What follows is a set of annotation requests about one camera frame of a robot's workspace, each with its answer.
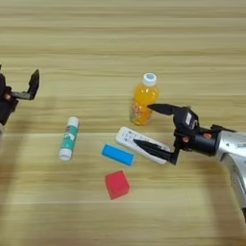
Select blue rectangular block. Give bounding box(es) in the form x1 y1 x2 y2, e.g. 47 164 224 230
101 143 135 167

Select orange juice bottle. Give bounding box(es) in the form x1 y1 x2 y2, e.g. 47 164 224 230
129 72 160 127

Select red cube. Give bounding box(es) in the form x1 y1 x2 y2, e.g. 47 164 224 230
104 169 132 201

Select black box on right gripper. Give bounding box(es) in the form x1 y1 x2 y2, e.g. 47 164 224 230
172 107 200 133

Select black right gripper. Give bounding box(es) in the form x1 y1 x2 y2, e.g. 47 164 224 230
133 102 224 166

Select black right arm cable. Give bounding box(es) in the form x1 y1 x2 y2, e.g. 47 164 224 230
209 123 237 135

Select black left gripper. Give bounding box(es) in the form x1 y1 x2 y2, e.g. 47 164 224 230
0 63 41 127

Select white green glue stick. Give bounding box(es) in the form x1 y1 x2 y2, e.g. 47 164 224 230
59 115 81 161

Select white remote control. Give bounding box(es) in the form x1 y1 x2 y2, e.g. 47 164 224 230
114 125 172 166

